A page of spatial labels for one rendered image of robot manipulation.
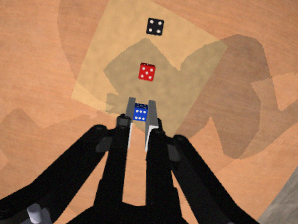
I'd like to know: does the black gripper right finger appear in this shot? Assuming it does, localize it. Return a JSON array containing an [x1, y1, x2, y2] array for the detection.
[[145, 100, 260, 224]]

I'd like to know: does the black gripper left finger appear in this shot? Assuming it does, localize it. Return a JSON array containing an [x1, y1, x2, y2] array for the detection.
[[0, 97, 136, 224]]

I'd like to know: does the red die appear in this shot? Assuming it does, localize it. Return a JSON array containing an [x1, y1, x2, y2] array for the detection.
[[138, 63, 156, 81]]

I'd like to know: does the blue die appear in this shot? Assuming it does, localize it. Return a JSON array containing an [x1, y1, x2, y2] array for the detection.
[[133, 103, 148, 122]]

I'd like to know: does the beige square mat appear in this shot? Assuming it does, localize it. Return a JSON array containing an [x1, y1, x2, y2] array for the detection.
[[71, 0, 228, 137]]

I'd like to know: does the black die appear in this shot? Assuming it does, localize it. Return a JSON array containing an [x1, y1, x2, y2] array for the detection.
[[146, 18, 164, 36]]

